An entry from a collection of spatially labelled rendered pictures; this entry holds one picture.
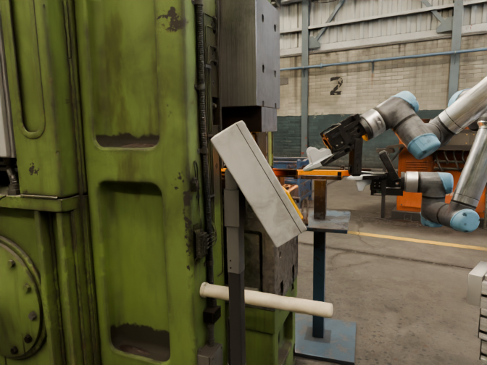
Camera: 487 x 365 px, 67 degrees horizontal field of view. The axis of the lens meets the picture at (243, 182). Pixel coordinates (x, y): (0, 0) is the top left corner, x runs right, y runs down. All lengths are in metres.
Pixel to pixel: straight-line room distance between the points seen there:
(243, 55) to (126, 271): 0.92
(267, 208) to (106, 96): 0.84
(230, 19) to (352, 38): 8.24
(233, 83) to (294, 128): 8.34
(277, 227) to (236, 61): 0.76
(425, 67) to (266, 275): 7.98
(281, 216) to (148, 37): 0.81
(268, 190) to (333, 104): 8.63
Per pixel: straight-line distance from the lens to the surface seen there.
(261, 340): 1.63
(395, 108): 1.12
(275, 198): 0.80
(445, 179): 1.45
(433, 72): 9.08
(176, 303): 1.36
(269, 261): 1.46
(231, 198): 0.95
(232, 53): 1.42
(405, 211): 5.11
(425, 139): 1.09
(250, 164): 0.78
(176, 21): 1.24
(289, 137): 9.77
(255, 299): 1.27
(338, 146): 1.07
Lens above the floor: 1.19
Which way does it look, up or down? 9 degrees down
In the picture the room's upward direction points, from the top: 1 degrees counter-clockwise
